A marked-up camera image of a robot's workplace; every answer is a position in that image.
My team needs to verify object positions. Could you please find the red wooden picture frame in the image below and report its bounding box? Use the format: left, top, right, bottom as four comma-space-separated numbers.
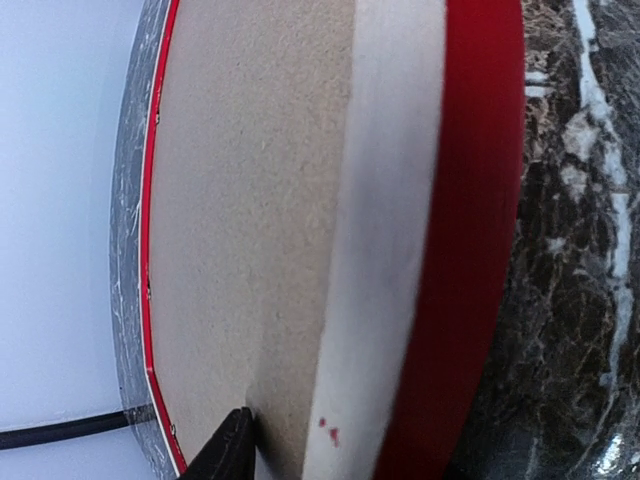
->
139, 1, 524, 479

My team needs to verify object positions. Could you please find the left black corner post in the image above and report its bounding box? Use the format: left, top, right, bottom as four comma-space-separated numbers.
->
0, 411, 128, 450

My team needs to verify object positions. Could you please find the brown frame backing board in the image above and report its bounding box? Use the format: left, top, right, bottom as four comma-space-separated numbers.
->
149, 1, 355, 479

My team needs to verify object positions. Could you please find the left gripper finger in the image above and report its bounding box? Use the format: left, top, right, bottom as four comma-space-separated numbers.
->
183, 407, 256, 480

